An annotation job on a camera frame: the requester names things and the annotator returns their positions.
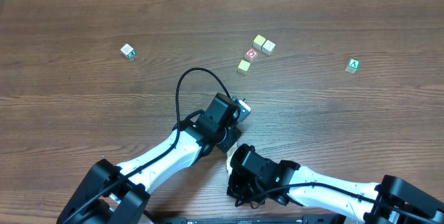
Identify white block with green side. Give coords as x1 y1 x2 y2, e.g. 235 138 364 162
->
121 44 136 60

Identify yellow block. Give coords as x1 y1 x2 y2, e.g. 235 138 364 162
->
237 60 251 75
253 35 266 51

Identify yellow block at top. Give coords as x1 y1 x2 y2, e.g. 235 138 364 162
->
253 35 266 51

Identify white block with green edge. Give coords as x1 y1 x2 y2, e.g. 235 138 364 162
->
226 159 232 175

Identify green letter wooden block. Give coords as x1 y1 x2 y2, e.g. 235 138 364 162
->
345 58 361 74

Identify yellow block near centre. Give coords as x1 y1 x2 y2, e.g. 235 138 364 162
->
237 60 251 75

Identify red circle wooden block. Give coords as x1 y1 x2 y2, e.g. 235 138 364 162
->
244 48 259 63

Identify white block at top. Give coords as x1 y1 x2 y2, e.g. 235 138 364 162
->
262 40 276 56

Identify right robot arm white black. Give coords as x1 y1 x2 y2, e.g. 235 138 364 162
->
227 144 443 223

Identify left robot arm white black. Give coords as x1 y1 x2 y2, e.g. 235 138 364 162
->
57 93 251 223

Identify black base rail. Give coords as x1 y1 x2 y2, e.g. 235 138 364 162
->
152 214 348 224

